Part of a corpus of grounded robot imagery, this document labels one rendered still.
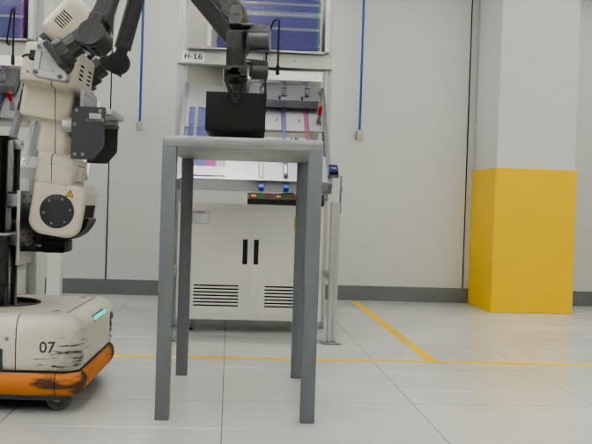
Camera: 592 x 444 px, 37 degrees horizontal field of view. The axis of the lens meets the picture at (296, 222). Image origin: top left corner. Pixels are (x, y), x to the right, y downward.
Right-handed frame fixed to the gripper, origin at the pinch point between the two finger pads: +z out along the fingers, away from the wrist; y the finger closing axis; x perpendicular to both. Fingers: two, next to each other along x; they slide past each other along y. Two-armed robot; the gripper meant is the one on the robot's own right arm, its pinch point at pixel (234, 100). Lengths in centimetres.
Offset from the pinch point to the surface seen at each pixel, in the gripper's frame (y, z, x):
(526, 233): 287, 41, -177
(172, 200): -6.5, 29.2, 16.8
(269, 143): -6.7, 12.5, -9.9
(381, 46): 337, -82, -91
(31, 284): 188, 70, 103
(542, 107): 288, -38, -185
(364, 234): 338, 45, -82
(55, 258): 143, 55, 81
